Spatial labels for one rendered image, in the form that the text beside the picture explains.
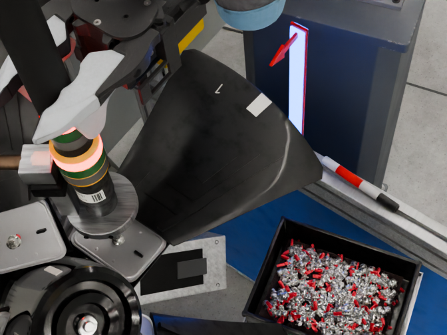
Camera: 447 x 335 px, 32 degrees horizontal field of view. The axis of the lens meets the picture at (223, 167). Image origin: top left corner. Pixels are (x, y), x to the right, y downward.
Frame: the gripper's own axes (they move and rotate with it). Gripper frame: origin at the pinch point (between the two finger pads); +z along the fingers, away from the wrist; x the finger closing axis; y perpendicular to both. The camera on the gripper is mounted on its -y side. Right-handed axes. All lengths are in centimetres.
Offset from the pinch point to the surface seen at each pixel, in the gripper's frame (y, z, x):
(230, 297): 147, -37, 17
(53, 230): 20.9, 1.6, 2.2
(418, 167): 146, -98, -4
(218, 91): 29.5, -25.3, 2.9
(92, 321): 25.4, 5.7, -5.2
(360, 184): 60, -40, -11
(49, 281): 21.2, 5.7, -0.9
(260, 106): 31.1, -27.2, -1.9
